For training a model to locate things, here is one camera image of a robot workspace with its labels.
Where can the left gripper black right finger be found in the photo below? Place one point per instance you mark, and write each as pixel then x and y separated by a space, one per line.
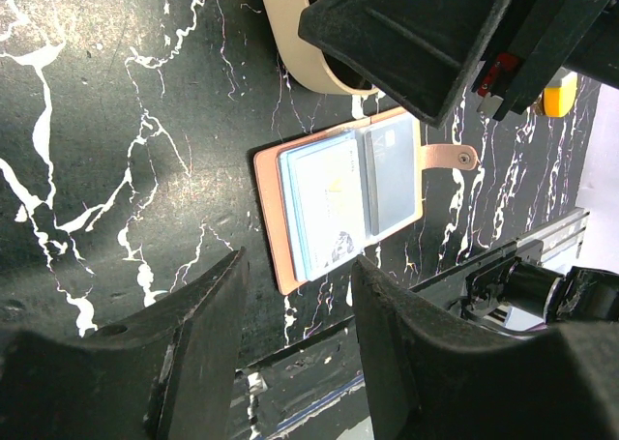
pixel 432 375

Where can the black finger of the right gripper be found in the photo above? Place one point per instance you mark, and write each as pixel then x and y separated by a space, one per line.
pixel 421 53

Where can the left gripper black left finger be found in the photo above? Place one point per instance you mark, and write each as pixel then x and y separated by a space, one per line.
pixel 165 372

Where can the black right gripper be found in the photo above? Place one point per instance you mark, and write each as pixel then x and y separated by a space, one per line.
pixel 538 43

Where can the blue grey credit card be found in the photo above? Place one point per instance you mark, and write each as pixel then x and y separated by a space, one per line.
pixel 390 152

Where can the beige wooden tray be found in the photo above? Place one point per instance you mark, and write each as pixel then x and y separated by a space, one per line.
pixel 306 63

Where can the pink leather card holder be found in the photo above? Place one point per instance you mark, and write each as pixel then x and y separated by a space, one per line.
pixel 268 178

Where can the white VIP credit card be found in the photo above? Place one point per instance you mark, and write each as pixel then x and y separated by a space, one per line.
pixel 324 204

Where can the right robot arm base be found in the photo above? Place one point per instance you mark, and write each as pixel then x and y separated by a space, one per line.
pixel 518 279

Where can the yellow and grey sharpener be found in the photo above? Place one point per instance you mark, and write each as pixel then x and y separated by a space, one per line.
pixel 560 93

